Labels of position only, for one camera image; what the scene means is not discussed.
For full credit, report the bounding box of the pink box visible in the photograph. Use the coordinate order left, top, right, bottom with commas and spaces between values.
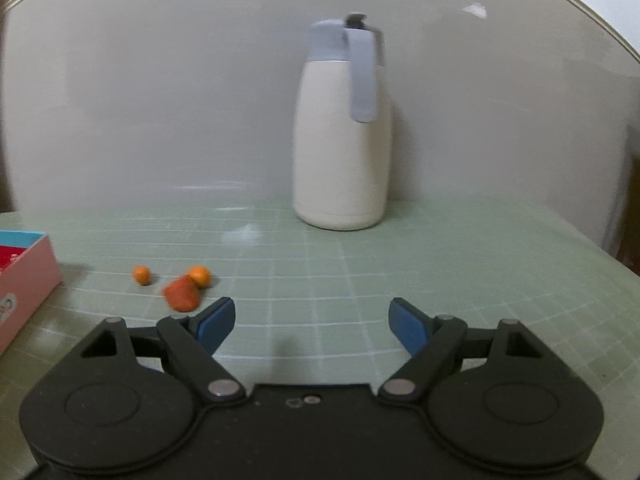
0, 230, 64, 356

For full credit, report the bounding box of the white thermos jug grey lid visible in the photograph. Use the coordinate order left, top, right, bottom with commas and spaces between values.
292, 11, 392, 231

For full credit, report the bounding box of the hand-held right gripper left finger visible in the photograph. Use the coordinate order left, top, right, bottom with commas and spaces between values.
65, 297, 247, 404

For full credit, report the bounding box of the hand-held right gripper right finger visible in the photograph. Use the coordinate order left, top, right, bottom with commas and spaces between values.
377, 297, 557, 404

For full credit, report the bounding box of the red strawberry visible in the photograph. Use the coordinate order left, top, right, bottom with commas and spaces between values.
162, 276, 201, 313

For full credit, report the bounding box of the green grid cutting mat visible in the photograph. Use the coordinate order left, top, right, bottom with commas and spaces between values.
0, 195, 640, 480

